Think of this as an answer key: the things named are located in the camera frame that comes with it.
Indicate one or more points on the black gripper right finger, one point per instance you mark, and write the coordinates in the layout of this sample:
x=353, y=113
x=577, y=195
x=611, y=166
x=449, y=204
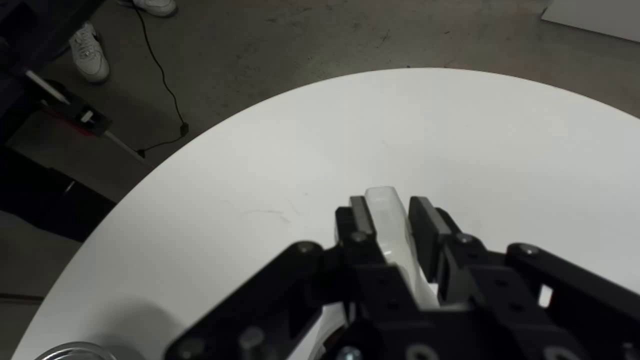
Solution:
x=449, y=257

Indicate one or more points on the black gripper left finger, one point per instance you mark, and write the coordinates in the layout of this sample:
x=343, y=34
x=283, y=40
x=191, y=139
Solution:
x=357, y=234

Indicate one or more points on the steel pot with lid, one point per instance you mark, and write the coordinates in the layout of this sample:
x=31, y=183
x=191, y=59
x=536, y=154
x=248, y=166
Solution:
x=88, y=351

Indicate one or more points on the white shoe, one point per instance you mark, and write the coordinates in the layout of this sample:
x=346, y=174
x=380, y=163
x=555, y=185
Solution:
x=88, y=54

